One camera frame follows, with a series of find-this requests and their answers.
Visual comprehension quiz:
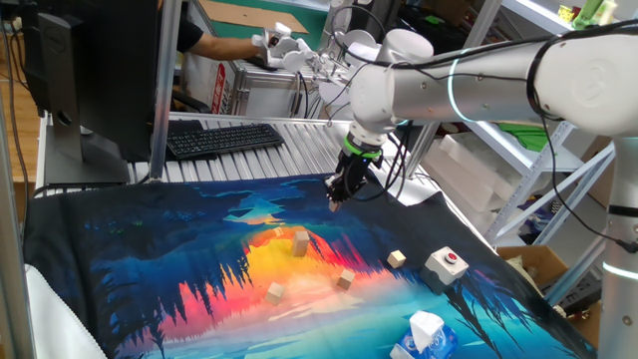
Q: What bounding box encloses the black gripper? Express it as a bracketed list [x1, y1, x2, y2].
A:
[325, 153, 384, 214]

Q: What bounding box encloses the person's bare forearm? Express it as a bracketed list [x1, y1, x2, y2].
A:
[188, 33, 263, 62]

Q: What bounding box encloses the silver aluminium case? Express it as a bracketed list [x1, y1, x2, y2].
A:
[229, 54, 325, 121]

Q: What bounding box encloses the black keyboard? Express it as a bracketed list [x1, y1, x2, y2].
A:
[165, 123, 285, 162]

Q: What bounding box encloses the grey emergency stop button box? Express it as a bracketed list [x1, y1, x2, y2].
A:
[419, 245, 470, 295]

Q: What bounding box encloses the white foam packaging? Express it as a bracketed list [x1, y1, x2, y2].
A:
[423, 132, 522, 215]

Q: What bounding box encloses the white haptic control device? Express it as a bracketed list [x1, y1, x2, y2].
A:
[250, 0, 400, 109]

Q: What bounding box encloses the black chair armrest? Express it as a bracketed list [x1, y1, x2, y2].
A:
[170, 88, 214, 116]

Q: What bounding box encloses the white box red print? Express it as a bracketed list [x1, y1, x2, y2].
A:
[179, 49, 236, 117]

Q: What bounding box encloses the blue tissue pack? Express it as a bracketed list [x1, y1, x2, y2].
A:
[388, 309, 460, 359]

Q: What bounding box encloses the colourful landscape print cloth mat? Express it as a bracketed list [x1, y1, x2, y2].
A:
[22, 172, 599, 359]

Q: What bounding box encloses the green plastic bag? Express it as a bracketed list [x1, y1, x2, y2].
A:
[497, 122, 549, 154]

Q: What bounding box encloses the brown cardboard sheet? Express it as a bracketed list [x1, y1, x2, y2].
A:
[198, 0, 310, 35]

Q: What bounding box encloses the black shirt sleeve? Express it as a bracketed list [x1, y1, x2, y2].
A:
[176, 17, 204, 54]

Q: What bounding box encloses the brown cardboard box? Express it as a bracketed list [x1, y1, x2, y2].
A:
[496, 243, 604, 350]

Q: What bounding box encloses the white metal shelf rack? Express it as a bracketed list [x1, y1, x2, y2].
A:
[466, 0, 638, 245]

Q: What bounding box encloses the black computer monitor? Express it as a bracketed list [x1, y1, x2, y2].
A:
[19, 0, 165, 188]

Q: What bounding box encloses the black electronic device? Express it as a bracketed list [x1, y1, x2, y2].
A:
[545, 268, 602, 315]

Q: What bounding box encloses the green bottle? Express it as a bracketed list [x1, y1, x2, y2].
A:
[571, 0, 605, 32]

